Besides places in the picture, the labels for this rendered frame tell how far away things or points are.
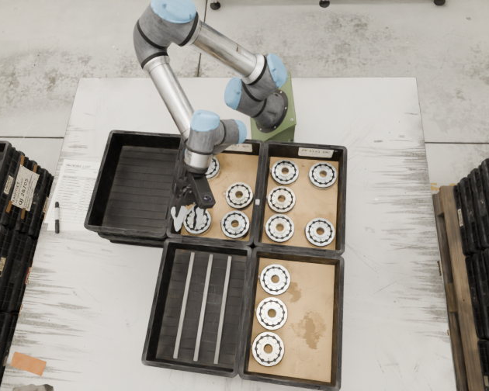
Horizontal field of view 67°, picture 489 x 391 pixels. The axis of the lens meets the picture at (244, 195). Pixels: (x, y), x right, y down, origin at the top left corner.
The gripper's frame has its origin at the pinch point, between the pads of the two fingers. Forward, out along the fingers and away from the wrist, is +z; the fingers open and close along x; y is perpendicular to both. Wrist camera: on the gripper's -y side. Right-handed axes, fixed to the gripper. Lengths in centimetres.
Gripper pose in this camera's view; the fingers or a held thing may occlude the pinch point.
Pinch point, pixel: (187, 227)
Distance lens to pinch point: 115.1
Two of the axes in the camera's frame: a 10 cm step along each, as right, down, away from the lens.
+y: -5.5, -4.5, 7.1
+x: -8.0, 0.4, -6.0
